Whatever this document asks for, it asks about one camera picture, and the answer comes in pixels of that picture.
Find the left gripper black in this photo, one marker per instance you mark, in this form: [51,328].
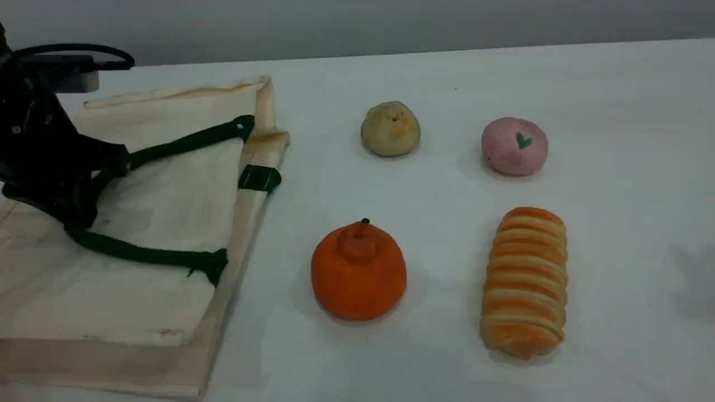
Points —
[39,139]

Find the beige round egg yolk pastry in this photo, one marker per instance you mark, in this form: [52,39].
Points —
[391,131]

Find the pink round pastry green leaf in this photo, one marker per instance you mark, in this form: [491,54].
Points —
[511,151]

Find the orange tangerine shaped bread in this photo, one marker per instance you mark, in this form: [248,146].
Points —
[357,276]

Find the long striped golden bread roll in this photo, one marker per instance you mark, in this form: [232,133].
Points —
[525,285]

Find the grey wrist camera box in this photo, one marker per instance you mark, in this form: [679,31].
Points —
[67,75]

